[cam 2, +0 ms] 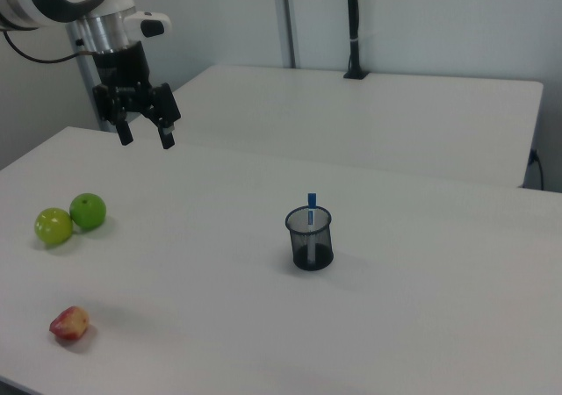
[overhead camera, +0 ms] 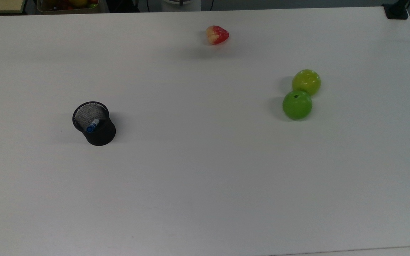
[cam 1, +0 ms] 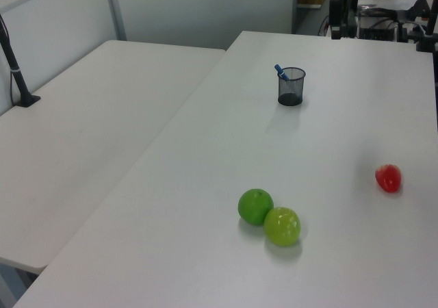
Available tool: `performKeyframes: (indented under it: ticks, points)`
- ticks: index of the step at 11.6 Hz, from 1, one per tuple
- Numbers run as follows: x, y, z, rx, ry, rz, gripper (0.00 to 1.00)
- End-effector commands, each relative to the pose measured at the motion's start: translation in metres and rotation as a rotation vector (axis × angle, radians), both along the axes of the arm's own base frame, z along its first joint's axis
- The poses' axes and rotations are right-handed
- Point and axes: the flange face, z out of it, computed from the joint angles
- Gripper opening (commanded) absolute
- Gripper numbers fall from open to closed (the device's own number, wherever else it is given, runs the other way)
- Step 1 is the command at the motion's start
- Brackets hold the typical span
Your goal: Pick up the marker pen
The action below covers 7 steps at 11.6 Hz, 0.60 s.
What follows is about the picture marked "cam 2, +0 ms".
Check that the black mesh pen cup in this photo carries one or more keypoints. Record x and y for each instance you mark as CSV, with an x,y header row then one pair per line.
x,y
311,243

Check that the blue and white marker pen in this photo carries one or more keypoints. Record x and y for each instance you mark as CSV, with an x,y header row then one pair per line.
x,y
311,206

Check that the black pole with base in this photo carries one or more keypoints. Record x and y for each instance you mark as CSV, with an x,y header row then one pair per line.
x,y
354,26

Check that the grey metal partition post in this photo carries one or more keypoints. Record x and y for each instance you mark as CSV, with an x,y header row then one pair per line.
x,y
287,17

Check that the red toy fruit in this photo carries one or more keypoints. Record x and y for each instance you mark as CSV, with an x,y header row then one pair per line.
x,y
70,323

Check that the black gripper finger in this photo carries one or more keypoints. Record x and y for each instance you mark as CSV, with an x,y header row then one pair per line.
x,y
124,131
166,109

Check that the grey metal column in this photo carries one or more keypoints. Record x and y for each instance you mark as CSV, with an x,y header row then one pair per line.
x,y
90,92

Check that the dark green apple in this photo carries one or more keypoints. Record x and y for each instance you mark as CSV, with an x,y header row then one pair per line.
x,y
89,211

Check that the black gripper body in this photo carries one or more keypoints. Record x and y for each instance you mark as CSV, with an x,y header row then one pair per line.
x,y
120,66

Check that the yellow-green apple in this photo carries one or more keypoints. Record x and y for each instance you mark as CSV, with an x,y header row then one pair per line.
x,y
52,226

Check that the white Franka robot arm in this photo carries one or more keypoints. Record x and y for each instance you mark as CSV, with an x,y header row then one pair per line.
x,y
114,0

